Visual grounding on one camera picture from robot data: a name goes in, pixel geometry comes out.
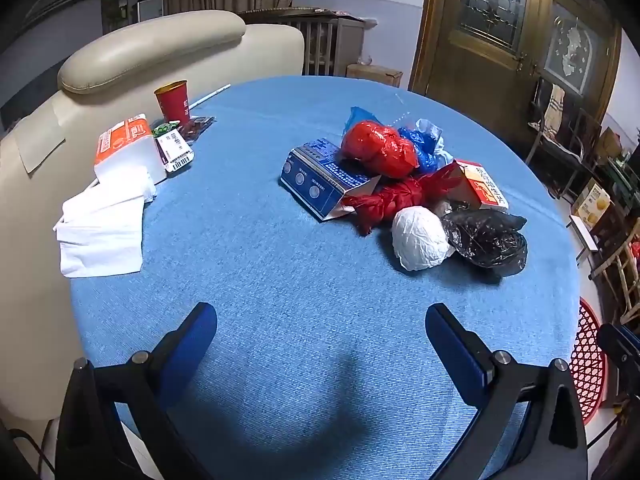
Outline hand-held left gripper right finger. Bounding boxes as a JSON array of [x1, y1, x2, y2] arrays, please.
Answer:
[[425, 302, 588, 480]]

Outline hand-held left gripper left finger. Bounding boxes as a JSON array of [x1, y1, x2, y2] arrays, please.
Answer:
[[57, 302, 218, 480]]

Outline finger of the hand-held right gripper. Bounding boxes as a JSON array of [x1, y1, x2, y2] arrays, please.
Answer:
[[597, 322, 640, 401]]

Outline blue plastic bag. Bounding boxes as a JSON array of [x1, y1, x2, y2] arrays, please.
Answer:
[[346, 106, 451, 173]]

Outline red mesh basket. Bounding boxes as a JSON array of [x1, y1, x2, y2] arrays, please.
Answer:
[[570, 297, 611, 423]]

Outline light wooden chair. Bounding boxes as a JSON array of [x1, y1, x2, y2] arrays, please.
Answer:
[[590, 220, 640, 326]]

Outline blue tablecloth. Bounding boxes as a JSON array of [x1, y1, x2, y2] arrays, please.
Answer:
[[70, 76, 581, 480]]

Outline black plastic bag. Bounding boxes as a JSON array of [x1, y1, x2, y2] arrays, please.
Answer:
[[440, 201, 529, 278]]

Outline white plastic bag ball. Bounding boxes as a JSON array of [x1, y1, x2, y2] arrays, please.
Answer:
[[391, 206, 453, 272]]

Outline white flat board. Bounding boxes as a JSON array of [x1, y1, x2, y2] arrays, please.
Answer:
[[570, 215, 598, 261]]

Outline white paper tissues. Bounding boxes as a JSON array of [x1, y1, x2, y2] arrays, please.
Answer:
[[53, 172, 158, 278]]

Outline yellow printed box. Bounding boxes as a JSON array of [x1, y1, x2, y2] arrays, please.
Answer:
[[571, 177, 612, 226]]

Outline twisted red plastic bag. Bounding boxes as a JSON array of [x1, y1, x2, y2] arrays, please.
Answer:
[[342, 162, 473, 236]]

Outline orange white carton box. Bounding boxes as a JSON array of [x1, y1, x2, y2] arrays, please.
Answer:
[[455, 159, 510, 211]]

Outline orange white tissue pack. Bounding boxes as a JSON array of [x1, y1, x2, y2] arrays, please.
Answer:
[[93, 114, 167, 186]]

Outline blue carton box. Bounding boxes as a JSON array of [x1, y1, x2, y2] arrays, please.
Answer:
[[279, 137, 383, 222]]

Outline dark chair with cloth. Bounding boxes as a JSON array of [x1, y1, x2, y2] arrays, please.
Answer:
[[525, 77, 601, 196]]

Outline red plastic bag ball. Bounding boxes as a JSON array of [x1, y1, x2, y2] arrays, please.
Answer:
[[341, 120, 420, 178]]

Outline pale translucent plastic bag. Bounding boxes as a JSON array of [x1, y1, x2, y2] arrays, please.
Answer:
[[416, 118, 445, 153]]

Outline red paper cup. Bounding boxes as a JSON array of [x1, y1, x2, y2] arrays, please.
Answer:
[[154, 80, 192, 128]]

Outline white straw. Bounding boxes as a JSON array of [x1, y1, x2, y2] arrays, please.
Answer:
[[194, 84, 232, 109]]

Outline brown cardboard box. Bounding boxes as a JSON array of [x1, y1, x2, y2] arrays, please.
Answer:
[[346, 63, 404, 88]]

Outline beige leather sofa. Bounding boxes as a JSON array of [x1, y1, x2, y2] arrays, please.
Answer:
[[0, 10, 306, 421]]

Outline wooden glass-panel door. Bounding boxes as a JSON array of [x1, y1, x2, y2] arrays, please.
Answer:
[[409, 0, 623, 126]]

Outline grey wooden crib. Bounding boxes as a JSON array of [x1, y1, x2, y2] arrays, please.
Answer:
[[239, 7, 377, 78]]

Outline black cable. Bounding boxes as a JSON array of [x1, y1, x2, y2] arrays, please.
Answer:
[[10, 427, 56, 480]]

